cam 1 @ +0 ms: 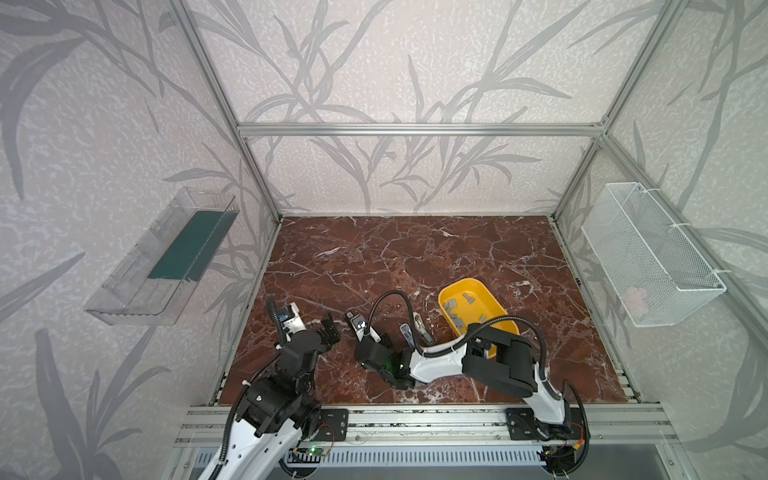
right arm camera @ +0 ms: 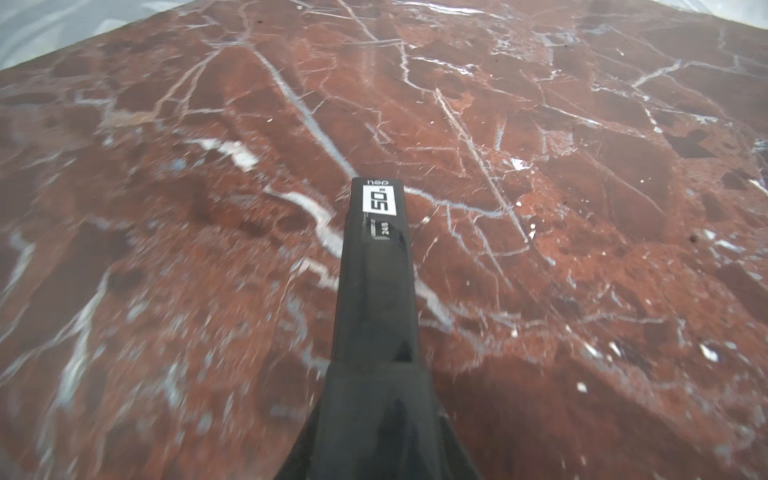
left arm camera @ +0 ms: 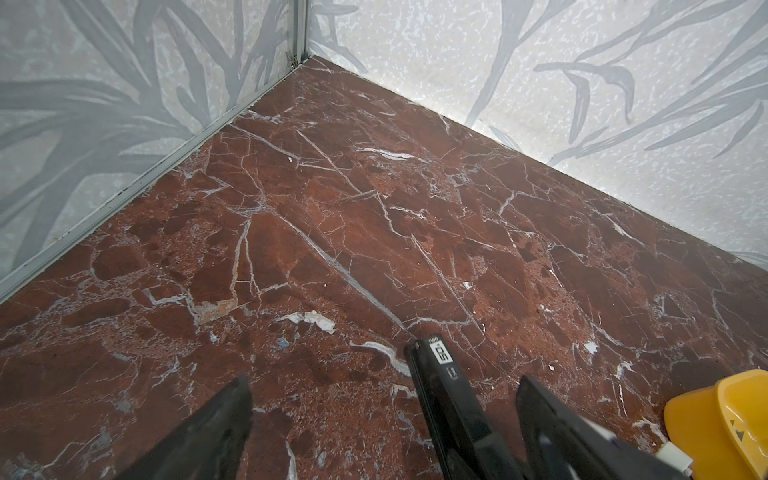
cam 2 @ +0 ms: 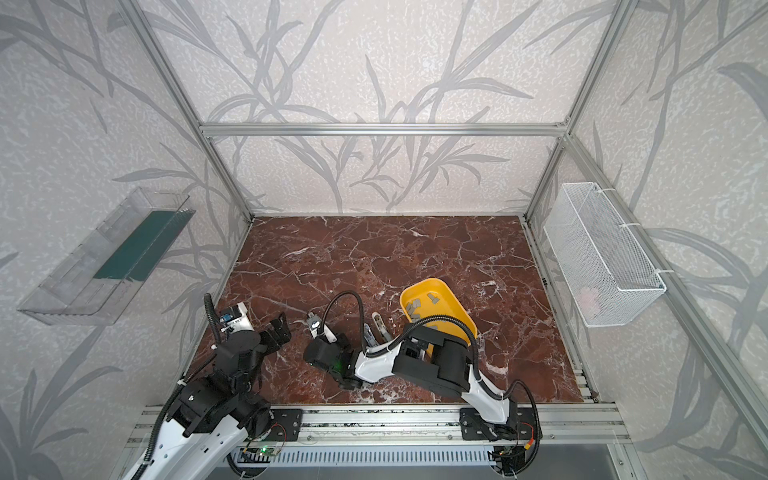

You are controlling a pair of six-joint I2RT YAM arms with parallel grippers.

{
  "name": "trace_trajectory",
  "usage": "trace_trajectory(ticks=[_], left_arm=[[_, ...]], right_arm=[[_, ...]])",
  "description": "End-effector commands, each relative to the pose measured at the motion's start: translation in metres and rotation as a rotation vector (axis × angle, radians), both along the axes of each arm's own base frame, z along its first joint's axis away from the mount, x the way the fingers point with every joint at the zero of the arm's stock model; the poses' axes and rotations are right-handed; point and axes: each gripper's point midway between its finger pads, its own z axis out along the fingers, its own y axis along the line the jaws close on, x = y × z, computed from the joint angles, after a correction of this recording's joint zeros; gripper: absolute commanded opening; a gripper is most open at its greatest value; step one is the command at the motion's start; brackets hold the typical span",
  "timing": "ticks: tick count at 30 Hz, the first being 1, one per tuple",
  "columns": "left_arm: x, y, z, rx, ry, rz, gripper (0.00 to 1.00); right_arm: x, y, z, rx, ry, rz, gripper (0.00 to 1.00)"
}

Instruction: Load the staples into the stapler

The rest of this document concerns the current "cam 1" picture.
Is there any aluminium front rail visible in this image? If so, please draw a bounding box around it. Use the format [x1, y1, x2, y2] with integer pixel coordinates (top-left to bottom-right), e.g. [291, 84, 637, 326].
[173, 403, 680, 448]

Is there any white wire mesh basket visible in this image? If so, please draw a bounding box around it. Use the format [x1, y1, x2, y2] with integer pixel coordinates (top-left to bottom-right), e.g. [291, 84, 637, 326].
[582, 182, 727, 328]

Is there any pink object in basket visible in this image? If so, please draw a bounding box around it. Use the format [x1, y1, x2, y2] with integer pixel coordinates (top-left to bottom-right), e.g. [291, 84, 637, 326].
[622, 287, 649, 317]

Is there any yellow plastic tray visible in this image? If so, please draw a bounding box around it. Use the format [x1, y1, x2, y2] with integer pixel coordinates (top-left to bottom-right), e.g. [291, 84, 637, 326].
[434, 278, 520, 366]

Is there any white mini stapler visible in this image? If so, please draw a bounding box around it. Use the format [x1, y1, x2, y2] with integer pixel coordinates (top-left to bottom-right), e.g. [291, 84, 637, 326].
[413, 316, 434, 346]

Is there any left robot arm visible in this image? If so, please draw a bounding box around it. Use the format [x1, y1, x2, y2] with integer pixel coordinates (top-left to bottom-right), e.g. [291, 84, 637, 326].
[200, 295, 340, 479]

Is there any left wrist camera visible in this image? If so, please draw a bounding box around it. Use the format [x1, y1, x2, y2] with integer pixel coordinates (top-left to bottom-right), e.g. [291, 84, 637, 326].
[277, 302, 306, 340]

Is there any clear plastic wall shelf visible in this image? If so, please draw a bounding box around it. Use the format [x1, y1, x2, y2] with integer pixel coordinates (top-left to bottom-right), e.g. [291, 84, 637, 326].
[84, 187, 240, 326]

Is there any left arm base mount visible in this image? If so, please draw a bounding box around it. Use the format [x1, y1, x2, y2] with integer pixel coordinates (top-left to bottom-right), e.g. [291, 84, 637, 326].
[309, 408, 350, 442]

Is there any grey slotted cable duct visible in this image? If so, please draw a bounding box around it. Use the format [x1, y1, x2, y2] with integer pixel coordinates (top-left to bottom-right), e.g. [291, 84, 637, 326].
[194, 448, 547, 469]

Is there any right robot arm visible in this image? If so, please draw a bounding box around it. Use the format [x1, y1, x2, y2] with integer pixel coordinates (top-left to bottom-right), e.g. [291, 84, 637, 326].
[345, 290, 589, 446]

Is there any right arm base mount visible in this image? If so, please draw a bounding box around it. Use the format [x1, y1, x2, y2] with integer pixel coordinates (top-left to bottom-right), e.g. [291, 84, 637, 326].
[505, 406, 590, 443]

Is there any blue mini stapler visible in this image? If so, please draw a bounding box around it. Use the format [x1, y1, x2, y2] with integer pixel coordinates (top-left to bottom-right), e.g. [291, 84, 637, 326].
[399, 323, 415, 349]

